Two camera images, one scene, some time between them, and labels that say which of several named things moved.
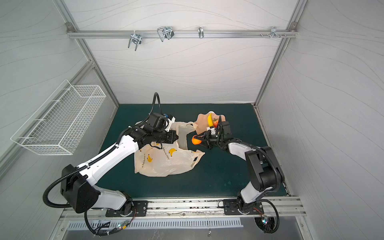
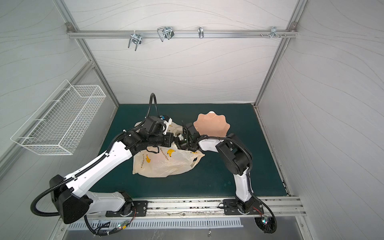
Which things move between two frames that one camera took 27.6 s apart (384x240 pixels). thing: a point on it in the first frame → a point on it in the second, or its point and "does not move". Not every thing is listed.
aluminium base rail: [171, 208] does not move
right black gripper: [208, 137] → [186, 137]
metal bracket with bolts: [273, 32] does not move
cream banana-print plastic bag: [173, 158] does not move
